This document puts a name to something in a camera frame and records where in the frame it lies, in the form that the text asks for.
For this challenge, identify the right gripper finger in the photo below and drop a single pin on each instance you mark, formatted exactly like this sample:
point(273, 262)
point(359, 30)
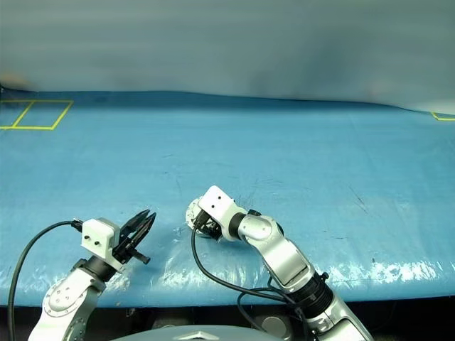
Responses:
point(196, 222)

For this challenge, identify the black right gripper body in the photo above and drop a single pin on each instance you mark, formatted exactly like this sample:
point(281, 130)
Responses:
point(211, 225)

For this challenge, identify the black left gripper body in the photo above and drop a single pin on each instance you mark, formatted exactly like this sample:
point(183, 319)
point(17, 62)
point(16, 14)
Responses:
point(122, 250)

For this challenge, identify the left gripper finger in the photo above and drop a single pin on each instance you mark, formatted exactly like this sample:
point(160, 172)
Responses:
point(144, 231)
point(136, 222)

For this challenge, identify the round silver motor rotor cover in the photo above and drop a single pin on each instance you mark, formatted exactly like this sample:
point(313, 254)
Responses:
point(190, 213)

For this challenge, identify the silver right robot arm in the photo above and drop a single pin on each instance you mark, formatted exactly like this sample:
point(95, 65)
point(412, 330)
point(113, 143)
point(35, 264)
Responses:
point(284, 255)

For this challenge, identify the blue plastic table cover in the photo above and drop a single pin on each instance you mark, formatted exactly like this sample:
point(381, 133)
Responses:
point(106, 167)

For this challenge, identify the grey robot torso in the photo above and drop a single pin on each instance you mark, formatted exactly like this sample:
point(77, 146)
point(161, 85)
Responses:
point(192, 336)

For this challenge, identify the grey rounded shape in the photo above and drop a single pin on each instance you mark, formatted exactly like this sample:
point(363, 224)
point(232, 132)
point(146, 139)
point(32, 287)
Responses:
point(273, 325)

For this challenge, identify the yellow tape double rectangle marking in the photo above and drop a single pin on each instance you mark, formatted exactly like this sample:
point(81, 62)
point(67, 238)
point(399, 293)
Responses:
point(35, 126)

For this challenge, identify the yellow tape corner marking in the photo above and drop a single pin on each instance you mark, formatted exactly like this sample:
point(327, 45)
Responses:
point(442, 118)

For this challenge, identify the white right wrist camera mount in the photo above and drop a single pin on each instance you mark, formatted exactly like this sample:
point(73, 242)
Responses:
point(218, 202)

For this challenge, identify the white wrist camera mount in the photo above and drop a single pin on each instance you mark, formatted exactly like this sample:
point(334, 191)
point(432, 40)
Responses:
point(97, 236)
point(218, 202)

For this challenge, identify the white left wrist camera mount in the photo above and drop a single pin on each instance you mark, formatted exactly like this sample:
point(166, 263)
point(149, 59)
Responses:
point(97, 236)

